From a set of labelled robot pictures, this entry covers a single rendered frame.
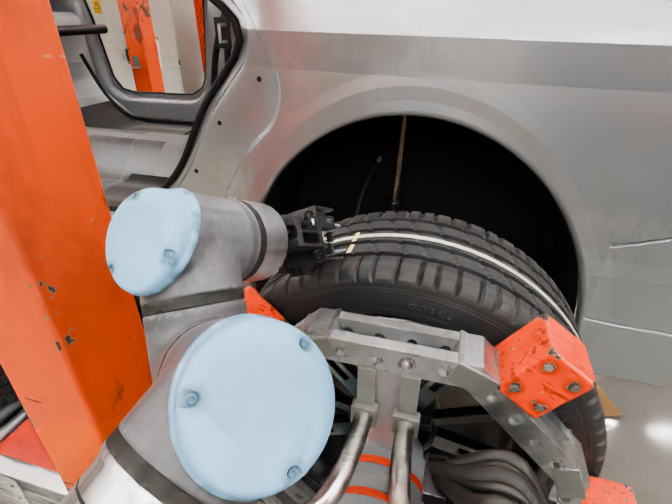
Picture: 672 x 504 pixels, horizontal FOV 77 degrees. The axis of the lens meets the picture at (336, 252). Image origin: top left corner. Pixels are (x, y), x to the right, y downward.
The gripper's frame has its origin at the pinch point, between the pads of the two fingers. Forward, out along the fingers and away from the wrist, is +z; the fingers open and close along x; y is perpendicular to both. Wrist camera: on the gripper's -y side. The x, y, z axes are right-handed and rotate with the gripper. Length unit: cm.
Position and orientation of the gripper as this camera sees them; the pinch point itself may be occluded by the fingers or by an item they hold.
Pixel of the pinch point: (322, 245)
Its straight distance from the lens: 68.6
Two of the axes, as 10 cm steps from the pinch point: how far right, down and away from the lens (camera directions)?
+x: -2.1, -9.7, 0.9
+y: 8.8, -2.3, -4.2
